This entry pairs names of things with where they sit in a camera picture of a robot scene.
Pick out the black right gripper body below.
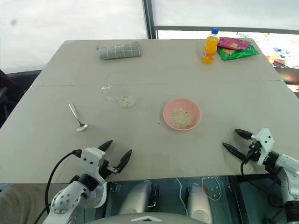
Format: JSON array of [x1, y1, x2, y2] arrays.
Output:
[[242, 137, 262, 165]]

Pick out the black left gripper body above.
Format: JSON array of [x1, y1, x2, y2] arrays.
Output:
[[98, 156, 120, 182]]

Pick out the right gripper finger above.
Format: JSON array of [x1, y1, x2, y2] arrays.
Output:
[[234, 129, 254, 141], [221, 142, 246, 161]]

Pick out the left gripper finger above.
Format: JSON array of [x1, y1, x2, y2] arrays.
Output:
[[116, 149, 133, 174], [98, 140, 114, 151]]

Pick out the metal spoon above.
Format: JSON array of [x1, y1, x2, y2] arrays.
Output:
[[68, 102, 90, 133]]

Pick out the dark table leg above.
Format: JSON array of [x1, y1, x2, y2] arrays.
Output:
[[228, 175, 250, 224]]

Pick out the silver right robot leg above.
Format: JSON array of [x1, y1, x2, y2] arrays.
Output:
[[187, 183, 214, 224]]

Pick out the silver robot torso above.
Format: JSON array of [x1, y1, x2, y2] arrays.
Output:
[[92, 211, 196, 224]]

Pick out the pink bowl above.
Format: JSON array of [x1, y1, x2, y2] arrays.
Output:
[[163, 98, 202, 132]]

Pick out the green snack packet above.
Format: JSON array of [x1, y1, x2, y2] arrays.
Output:
[[217, 45, 260, 61]]

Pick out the orange juice bottle blue cap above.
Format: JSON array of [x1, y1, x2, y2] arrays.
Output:
[[202, 27, 221, 65]]

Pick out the magenta snack packet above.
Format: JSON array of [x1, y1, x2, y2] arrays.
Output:
[[217, 37, 252, 51]]

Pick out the grey checked fabric pouch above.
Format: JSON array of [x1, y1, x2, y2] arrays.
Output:
[[96, 41, 142, 61]]

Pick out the dark chair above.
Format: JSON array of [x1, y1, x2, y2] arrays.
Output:
[[0, 68, 43, 130]]

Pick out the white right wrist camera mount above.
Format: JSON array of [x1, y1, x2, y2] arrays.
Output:
[[251, 127, 275, 167]]

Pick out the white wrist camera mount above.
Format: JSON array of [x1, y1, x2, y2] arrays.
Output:
[[251, 127, 275, 167], [80, 147, 107, 209]]

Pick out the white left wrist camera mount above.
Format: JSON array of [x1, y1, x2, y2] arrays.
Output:
[[80, 147, 107, 209]]

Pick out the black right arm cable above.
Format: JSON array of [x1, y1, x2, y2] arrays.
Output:
[[240, 149, 287, 209]]

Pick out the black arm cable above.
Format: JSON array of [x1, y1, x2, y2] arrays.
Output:
[[34, 149, 82, 224], [240, 149, 287, 209]]

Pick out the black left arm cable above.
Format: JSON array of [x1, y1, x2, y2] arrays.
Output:
[[34, 149, 82, 224]]

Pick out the thin white cable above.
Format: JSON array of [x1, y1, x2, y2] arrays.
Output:
[[175, 178, 189, 217]]

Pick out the dark window frame rail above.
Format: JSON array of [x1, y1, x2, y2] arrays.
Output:
[[154, 25, 299, 35]]

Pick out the dark window frame post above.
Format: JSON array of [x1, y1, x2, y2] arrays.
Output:
[[142, 0, 157, 40]]

